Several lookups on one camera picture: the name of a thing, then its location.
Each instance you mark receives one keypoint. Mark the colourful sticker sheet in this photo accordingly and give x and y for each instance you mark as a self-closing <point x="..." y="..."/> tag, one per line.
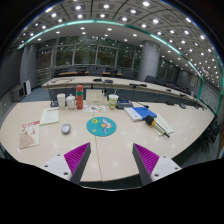
<point x="94" y="108"/>

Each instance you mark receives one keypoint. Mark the red and beige booklet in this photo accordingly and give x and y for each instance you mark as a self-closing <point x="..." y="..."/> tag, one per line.
<point x="30" y="134"/>

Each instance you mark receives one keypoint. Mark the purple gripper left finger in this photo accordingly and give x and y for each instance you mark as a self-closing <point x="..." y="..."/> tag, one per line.
<point x="69" y="166"/>

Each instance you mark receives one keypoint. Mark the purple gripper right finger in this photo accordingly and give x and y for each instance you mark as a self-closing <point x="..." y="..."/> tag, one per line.
<point x="151" y="166"/>

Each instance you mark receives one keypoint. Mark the beige desk name stand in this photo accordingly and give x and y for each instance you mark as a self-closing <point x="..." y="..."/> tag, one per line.
<point x="95" y="97"/>

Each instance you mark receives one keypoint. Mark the grey computer mouse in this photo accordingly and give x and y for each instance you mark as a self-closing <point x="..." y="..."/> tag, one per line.
<point x="66" y="129"/>

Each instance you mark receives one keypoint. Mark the round teal mouse pad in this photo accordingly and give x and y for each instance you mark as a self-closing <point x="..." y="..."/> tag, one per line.
<point x="101" y="126"/>

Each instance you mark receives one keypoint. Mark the long curved conference desk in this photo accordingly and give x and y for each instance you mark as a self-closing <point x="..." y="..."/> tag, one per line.
<point x="116" y="83"/>

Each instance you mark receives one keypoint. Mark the white paper sheet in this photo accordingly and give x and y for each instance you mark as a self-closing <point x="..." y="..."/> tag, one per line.
<point x="160" y="120"/>

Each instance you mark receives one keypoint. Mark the white lidded mug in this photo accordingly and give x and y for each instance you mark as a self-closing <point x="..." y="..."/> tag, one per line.
<point x="71" y="102"/>

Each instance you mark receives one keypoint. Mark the white paper cup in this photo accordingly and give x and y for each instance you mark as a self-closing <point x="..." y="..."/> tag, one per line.
<point x="61" y="100"/>

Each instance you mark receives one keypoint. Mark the black and yellow microphone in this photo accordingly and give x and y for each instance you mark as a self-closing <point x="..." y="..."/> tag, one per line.
<point x="152" y="123"/>

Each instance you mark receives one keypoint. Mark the white paper booklet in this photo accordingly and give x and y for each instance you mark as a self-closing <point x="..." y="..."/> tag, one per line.
<point x="49" y="116"/>

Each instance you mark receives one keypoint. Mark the green and white cup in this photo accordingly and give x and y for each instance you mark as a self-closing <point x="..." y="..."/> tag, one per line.
<point x="113" y="98"/>

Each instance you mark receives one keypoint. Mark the white notebook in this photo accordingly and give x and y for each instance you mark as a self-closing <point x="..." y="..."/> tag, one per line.
<point x="133" y="114"/>

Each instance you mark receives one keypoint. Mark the black conference microphone base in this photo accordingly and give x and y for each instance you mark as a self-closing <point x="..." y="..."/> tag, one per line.
<point x="54" y="104"/>

